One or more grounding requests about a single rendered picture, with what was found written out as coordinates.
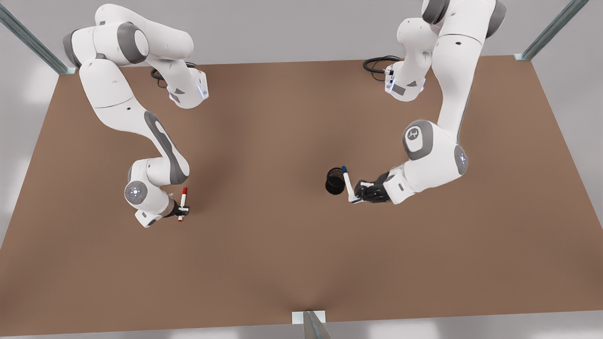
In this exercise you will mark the blue capped white marker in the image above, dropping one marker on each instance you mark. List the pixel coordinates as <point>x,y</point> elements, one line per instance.
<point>347,184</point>

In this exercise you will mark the black mesh pen cup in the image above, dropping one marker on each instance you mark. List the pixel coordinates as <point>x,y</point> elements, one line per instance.
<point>335,181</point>

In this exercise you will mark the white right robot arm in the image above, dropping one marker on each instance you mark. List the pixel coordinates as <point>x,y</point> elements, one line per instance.
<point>118,99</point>

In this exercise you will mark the red capped white marker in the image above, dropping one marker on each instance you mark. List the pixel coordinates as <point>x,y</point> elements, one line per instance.
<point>183,203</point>

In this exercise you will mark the silver frame post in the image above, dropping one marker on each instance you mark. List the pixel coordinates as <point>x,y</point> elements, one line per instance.
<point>311,324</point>
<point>33,40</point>
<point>549,30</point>

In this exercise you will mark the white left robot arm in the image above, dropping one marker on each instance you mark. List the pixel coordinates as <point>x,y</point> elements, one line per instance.
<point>447,70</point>

